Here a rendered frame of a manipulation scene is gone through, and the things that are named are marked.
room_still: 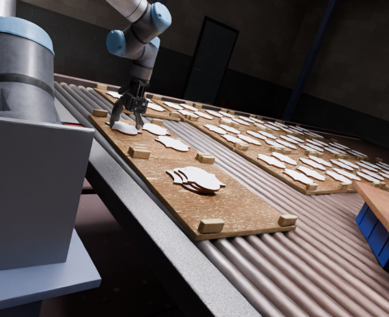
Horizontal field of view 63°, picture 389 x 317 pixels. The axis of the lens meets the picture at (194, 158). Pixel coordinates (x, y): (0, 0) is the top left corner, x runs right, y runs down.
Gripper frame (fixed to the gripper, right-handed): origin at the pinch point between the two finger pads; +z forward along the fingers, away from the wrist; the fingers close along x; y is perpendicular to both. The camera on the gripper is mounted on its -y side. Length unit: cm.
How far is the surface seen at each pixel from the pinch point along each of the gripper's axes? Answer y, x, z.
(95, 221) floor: -73, 31, 96
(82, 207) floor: -92, 27, 97
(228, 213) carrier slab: 60, 6, -1
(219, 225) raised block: 68, -4, -3
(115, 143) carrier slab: 16.5, -9.1, 0.3
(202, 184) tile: 49.7, 3.5, -3.0
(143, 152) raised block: 28.6, -5.0, -2.2
